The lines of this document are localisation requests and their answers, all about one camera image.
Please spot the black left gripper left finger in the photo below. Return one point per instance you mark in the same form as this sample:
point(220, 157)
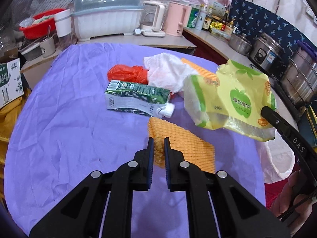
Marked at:
point(101, 204)

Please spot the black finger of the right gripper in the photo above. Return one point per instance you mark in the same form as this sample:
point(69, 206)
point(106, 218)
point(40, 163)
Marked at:
point(305, 155)

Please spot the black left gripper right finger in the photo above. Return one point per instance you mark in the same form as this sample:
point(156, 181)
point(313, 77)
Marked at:
point(217, 205)

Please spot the orange foam net sleeve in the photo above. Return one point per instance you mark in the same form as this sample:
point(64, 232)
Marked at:
point(194, 149)

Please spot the yellow green snack bag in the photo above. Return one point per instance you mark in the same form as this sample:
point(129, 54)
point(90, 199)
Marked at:
point(232, 98)

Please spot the red plastic bag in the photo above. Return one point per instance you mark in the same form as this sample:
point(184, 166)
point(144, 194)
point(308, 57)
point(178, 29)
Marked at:
point(121, 72)

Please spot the white plastic bag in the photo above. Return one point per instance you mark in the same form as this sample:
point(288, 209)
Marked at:
point(167, 71)

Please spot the white trash bag bin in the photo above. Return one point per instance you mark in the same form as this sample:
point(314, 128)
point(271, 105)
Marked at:
point(277, 159)

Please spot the person's right hand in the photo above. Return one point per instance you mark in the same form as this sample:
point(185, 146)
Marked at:
point(284, 201)

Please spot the large steel steamer pot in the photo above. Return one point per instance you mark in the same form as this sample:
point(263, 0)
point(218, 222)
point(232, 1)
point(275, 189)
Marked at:
point(299, 79)

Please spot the purple tablecloth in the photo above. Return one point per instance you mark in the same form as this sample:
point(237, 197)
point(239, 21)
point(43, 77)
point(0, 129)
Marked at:
point(65, 132)

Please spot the steel rice cooker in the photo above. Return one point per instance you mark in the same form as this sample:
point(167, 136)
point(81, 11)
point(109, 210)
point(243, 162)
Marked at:
point(265, 52)

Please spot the green milk carton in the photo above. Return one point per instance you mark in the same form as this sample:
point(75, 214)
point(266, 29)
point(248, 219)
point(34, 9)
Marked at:
point(138, 98)

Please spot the small steel pot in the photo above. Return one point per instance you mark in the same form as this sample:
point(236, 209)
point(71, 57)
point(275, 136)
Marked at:
point(240, 43)

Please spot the dark red counter curtain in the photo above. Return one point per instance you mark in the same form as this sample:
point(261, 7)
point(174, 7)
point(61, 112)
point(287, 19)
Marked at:
point(206, 46)

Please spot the cardboard box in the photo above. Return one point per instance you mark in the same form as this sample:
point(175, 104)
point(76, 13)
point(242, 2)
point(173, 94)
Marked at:
point(11, 86)

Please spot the navy patterned cloth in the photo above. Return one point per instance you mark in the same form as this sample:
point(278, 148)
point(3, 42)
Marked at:
point(253, 20)

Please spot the dark soy sauce bottle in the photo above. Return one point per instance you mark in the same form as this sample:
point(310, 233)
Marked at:
point(207, 21)

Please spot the white thermos bottle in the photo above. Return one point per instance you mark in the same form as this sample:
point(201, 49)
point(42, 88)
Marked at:
point(201, 17)

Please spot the green tin can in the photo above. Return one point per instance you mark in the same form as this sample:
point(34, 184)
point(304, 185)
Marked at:
point(193, 16)

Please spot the pink electric kettle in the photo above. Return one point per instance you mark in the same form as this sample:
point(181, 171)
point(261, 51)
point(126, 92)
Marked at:
point(176, 19)

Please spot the red plastic basin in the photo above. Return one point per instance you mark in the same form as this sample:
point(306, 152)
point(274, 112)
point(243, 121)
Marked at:
point(40, 29)

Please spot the white cup container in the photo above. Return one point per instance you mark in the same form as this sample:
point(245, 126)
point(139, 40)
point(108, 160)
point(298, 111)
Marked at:
point(63, 26)

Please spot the white electric glass kettle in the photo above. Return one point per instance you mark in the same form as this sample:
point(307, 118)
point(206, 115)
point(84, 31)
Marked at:
point(152, 20)

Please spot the white dish rack with lid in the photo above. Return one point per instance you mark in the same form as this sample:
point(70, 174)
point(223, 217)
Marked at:
point(93, 18)

